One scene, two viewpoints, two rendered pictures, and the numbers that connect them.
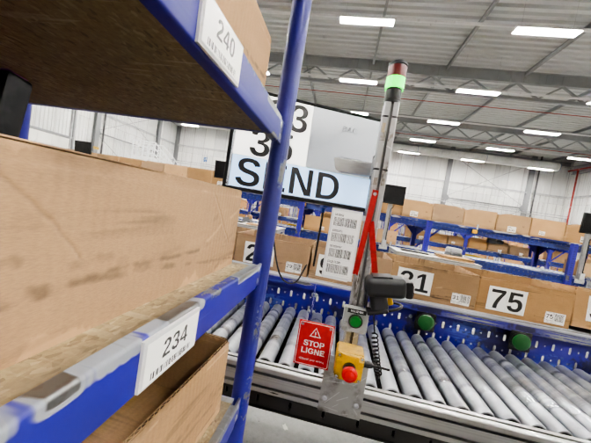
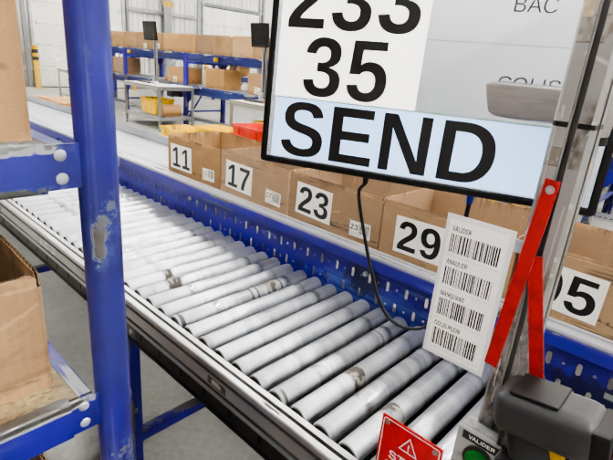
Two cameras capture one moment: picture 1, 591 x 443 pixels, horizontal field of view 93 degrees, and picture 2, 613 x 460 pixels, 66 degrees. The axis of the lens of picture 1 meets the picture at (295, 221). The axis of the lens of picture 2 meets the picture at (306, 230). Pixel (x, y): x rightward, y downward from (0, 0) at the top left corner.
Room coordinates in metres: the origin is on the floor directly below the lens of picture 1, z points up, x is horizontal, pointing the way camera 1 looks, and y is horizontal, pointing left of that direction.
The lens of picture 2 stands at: (0.23, -0.26, 1.41)
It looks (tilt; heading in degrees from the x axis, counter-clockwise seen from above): 20 degrees down; 33
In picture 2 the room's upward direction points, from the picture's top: 5 degrees clockwise
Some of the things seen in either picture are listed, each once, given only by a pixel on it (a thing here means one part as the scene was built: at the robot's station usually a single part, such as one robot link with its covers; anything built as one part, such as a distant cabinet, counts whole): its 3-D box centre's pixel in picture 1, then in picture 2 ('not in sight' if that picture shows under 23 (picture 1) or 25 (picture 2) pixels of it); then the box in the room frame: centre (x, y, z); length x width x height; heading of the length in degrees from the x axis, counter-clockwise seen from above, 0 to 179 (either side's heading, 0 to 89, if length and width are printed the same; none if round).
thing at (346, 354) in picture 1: (362, 366); not in sight; (0.73, -0.24, 0.84); 0.15 x 0.09 x 0.07; 81
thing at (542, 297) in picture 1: (505, 294); not in sight; (1.40, -1.09, 0.96); 0.39 x 0.29 x 0.17; 81
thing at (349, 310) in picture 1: (354, 319); (481, 454); (0.76, -0.21, 0.95); 0.07 x 0.03 x 0.07; 81
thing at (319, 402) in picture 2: (249, 325); (368, 370); (1.12, 0.12, 0.72); 0.52 x 0.05 x 0.05; 171
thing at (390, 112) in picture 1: (363, 261); (518, 340); (0.79, -0.21, 1.11); 0.12 x 0.05 x 0.88; 81
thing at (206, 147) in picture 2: not in sight; (220, 158); (1.75, 1.24, 0.96); 0.39 x 0.29 x 0.17; 82
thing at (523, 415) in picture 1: (491, 381); not in sight; (0.99, -0.78, 0.72); 0.52 x 0.05 x 0.05; 171
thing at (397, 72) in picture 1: (396, 78); not in sight; (0.80, -0.21, 1.62); 0.05 x 0.05 x 0.06
